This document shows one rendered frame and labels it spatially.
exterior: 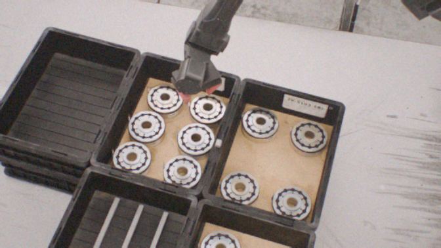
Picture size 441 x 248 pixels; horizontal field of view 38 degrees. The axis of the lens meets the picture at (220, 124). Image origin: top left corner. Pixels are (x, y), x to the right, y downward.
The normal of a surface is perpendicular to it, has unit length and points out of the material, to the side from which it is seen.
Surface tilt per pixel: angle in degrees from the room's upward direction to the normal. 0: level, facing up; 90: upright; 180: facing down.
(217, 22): 92
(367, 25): 0
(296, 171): 0
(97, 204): 0
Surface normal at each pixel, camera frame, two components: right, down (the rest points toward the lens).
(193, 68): 0.34, -0.39
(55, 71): 0.04, -0.56
